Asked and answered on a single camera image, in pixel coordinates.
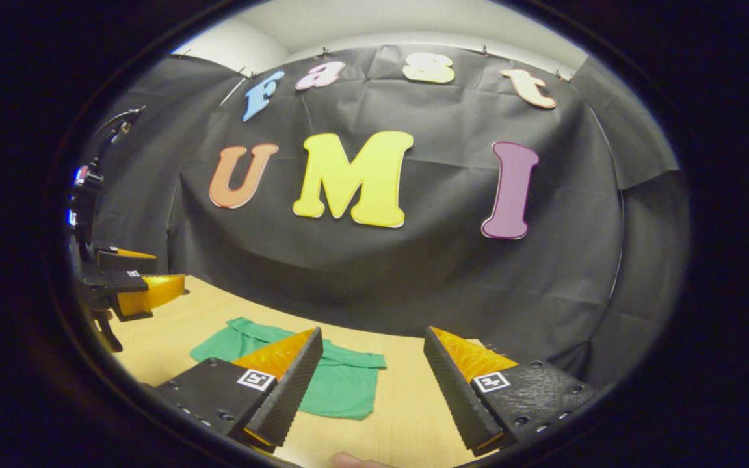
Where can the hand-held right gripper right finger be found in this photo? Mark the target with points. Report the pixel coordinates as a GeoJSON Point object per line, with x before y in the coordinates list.
{"type": "Point", "coordinates": [456, 390]}

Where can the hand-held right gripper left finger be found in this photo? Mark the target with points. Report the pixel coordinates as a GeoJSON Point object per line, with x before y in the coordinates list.
{"type": "Point", "coordinates": [290, 390]}

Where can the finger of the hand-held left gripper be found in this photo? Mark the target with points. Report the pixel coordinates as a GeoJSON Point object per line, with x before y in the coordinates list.
{"type": "Point", "coordinates": [118, 281]}
{"type": "Point", "coordinates": [127, 261]}

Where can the green T-shirt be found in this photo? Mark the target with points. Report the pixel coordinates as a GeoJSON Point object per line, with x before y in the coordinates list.
{"type": "Point", "coordinates": [342, 383]}

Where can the black backdrop cloth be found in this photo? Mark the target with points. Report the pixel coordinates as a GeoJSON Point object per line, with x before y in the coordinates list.
{"type": "Point", "coordinates": [413, 273]}

